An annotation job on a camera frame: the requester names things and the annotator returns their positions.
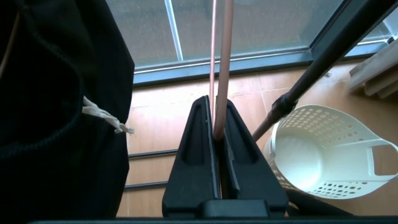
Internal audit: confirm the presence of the window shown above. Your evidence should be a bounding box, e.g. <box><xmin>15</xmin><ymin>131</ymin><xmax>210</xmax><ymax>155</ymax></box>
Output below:
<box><xmin>105</xmin><ymin>0</ymin><xmax>398</xmax><ymax>88</ymax></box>

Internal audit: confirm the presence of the black garment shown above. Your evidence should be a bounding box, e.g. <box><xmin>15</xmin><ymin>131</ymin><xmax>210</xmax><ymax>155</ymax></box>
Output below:
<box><xmin>0</xmin><ymin>0</ymin><xmax>136</xmax><ymax>224</ymax></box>

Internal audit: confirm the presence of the white laundry basket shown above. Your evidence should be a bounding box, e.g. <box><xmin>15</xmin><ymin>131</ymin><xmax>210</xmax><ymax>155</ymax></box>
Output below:
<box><xmin>262</xmin><ymin>105</ymin><xmax>398</xmax><ymax>200</ymax></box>

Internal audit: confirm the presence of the beige curtain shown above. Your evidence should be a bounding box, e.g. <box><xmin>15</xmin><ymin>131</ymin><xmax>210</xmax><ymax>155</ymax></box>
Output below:
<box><xmin>347</xmin><ymin>37</ymin><xmax>398</xmax><ymax>100</ymax></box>

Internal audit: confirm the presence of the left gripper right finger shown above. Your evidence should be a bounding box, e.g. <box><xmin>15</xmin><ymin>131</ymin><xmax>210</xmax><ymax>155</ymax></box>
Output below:
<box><xmin>221</xmin><ymin>98</ymin><xmax>289</xmax><ymax>218</ymax></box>

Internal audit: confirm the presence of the black clothes rack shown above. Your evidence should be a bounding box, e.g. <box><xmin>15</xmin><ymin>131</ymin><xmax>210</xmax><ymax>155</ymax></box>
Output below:
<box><xmin>124</xmin><ymin>0</ymin><xmax>398</xmax><ymax>191</ymax></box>

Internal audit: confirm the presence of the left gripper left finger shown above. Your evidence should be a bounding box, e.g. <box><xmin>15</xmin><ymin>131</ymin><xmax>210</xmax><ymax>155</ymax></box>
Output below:
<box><xmin>162</xmin><ymin>95</ymin><xmax>221</xmax><ymax>218</ymax></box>

